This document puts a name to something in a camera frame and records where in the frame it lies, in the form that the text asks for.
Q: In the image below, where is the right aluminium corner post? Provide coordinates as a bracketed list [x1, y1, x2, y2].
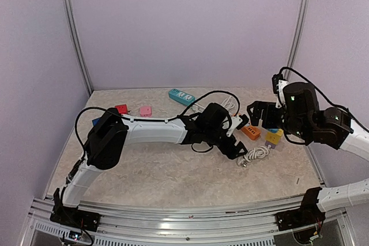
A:
[287, 0, 309, 67]

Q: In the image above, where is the red cube socket adapter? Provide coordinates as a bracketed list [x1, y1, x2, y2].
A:
[115, 104, 130, 115]

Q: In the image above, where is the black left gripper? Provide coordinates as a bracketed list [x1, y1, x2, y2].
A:
[205, 127, 248, 161]

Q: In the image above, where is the light blue small adapter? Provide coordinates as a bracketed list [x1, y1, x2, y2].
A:
[267, 128, 280, 133]

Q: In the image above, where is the white cable of purple strip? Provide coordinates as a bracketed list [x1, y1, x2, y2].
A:
[236, 145, 272, 168]

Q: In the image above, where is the orange power strip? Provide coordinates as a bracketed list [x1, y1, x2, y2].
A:
[240, 126, 261, 141]

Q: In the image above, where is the aluminium front frame rail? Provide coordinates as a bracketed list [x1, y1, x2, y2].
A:
[19, 196, 355, 245]

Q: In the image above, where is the left aluminium corner post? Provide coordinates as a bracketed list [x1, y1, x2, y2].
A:
[62, 0, 94, 96]

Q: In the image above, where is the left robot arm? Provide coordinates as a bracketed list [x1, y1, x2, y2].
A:
[50, 103, 249, 230]

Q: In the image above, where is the white cable of blue strip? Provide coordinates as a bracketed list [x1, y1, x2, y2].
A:
[191, 94, 236, 113]

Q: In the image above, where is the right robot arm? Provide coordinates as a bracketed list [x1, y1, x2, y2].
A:
[247, 67, 368, 230]

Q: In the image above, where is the blue cube adapter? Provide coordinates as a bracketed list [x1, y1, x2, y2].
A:
[92, 118, 100, 126]

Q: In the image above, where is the yellow black plug adapter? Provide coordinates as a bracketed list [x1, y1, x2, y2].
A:
[265, 129, 284, 142]

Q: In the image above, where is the aluminium corner post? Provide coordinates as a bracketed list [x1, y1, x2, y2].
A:
[62, 0, 94, 96]
[287, 0, 309, 67]

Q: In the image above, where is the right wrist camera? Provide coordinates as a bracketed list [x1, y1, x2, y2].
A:
[272, 73, 289, 97]

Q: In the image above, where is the pink plug adapter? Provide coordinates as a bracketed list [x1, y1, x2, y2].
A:
[139, 105, 152, 118]

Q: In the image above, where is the purple power strip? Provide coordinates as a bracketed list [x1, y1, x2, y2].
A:
[265, 140, 280, 149]

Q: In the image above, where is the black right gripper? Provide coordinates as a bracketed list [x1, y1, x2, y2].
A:
[248, 100, 311, 140]

